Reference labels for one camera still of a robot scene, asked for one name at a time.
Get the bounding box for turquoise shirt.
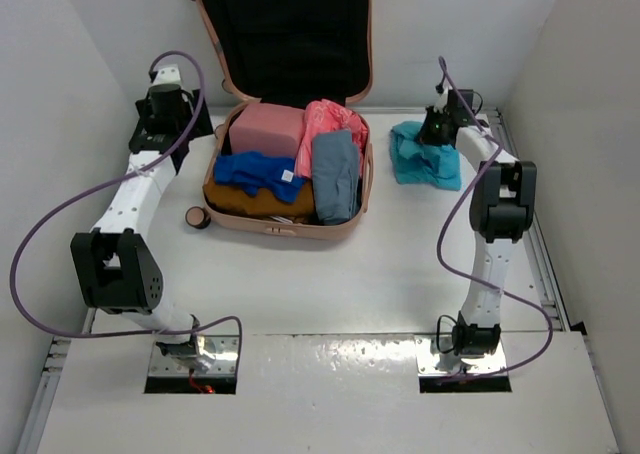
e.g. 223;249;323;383
389;121;462;191

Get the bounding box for pink toiletry box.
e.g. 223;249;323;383
228;103;304;158

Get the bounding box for blue shirt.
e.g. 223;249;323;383
213;151;306;204

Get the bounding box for brown shorts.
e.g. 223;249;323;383
203;180;316;219

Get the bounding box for grey garment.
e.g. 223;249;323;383
312;130;360;226

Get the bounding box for coral patterned garment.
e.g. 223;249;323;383
294;99;369;179

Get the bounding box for pink suitcase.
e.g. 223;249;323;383
180;0;376;241

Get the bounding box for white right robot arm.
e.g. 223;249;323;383
418;87;537;357

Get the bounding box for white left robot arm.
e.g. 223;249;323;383
70;83;200;357

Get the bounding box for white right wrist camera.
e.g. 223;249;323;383
433;86;450;113

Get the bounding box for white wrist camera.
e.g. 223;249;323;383
149;64;182;87
433;86;450;113

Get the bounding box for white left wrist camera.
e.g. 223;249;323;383
149;64;182;87

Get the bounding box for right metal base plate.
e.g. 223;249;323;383
414;334;507;380

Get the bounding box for metal base plate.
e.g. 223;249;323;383
414;334;507;380
148;335;241;379

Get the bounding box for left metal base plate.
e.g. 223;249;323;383
148;335;241;379

